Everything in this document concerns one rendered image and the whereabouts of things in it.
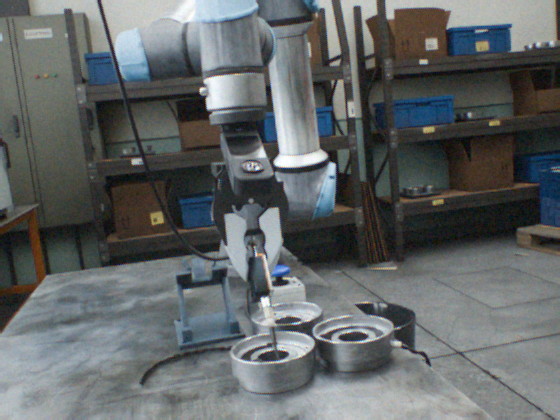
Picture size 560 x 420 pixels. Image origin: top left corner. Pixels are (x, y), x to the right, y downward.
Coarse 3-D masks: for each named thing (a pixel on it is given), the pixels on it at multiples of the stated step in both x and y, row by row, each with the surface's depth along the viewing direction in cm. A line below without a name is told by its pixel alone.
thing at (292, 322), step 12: (276, 312) 91; (288, 312) 91; (300, 312) 90; (312, 312) 89; (252, 324) 85; (264, 324) 82; (276, 324) 82; (288, 324) 81; (300, 324) 82; (312, 324) 83; (312, 336) 83
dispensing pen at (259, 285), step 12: (252, 240) 77; (252, 252) 76; (252, 264) 74; (252, 276) 73; (264, 276) 73; (252, 288) 75; (264, 288) 72; (252, 300) 75; (264, 300) 73; (264, 312) 73; (276, 348) 71
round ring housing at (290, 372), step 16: (256, 336) 78; (288, 336) 78; (304, 336) 76; (240, 352) 76; (256, 352) 75; (272, 352) 76; (288, 352) 75; (304, 352) 71; (240, 368) 70; (256, 368) 69; (272, 368) 69; (288, 368) 69; (304, 368) 70; (240, 384) 73; (256, 384) 70; (272, 384) 69; (288, 384) 70
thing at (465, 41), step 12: (504, 24) 457; (456, 36) 448; (468, 36) 451; (480, 36) 455; (492, 36) 457; (504, 36) 460; (456, 48) 449; (468, 48) 453; (480, 48) 456; (492, 48) 458; (504, 48) 461
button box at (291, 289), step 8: (272, 280) 104; (288, 280) 102; (296, 280) 102; (280, 288) 98; (288, 288) 98; (296, 288) 98; (304, 288) 99; (272, 296) 98; (280, 296) 98; (288, 296) 98; (296, 296) 99; (304, 296) 99
